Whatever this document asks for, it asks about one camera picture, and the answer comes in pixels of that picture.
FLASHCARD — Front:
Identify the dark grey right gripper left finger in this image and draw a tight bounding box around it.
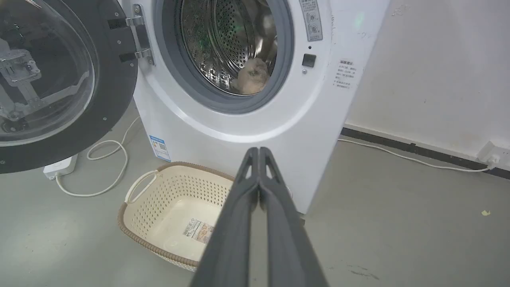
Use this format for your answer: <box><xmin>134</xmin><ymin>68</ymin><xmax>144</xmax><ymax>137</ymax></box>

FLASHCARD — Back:
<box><xmin>190</xmin><ymin>147</ymin><xmax>260</xmax><ymax>287</ymax></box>

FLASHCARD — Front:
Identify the cream perforated laundry basket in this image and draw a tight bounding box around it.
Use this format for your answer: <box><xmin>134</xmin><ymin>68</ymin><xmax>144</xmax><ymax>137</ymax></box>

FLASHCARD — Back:
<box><xmin>118</xmin><ymin>161</ymin><xmax>235</xmax><ymax>272</ymax></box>

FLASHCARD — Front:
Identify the white power strip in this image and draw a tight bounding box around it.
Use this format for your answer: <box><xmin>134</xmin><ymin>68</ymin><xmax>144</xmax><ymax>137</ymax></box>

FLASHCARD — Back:
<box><xmin>43</xmin><ymin>154</ymin><xmax>78</xmax><ymax>180</ymax></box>

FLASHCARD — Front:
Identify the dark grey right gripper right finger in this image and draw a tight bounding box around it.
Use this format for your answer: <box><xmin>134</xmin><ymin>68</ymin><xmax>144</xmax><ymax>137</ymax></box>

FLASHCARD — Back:
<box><xmin>259</xmin><ymin>147</ymin><xmax>330</xmax><ymax>287</ymax></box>

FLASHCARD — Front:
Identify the white cable along wall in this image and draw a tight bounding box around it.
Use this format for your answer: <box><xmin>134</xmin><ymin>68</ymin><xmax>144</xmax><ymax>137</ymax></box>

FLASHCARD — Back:
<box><xmin>338</xmin><ymin>138</ymin><xmax>494</xmax><ymax>173</ymax></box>

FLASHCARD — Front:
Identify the white front-load washing machine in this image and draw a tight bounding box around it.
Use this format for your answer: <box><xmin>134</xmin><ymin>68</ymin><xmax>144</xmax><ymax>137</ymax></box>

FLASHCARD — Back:
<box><xmin>118</xmin><ymin>0</ymin><xmax>392</xmax><ymax>215</ymax></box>

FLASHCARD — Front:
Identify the white power strip cable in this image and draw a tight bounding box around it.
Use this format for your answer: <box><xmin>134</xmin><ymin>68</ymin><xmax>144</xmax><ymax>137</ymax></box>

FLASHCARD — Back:
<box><xmin>55</xmin><ymin>116</ymin><xmax>141</xmax><ymax>198</ymax></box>

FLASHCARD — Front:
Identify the white wall socket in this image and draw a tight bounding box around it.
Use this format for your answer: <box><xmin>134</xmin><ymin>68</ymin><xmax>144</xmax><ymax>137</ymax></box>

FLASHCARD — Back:
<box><xmin>477</xmin><ymin>141</ymin><xmax>510</xmax><ymax>171</ymax></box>

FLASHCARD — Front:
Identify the beige plush toy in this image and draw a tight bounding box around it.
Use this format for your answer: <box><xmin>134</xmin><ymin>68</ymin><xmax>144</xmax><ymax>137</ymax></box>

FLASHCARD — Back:
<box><xmin>231</xmin><ymin>58</ymin><xmax>271</xmax><ymax>95</ymax></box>

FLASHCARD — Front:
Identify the black round washer door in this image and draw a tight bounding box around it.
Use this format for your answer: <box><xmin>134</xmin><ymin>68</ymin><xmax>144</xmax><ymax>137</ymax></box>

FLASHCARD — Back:
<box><xmin>0</xmin><ymin>0</ymin><xmax>139</xmax><ymax>174</ymax></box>

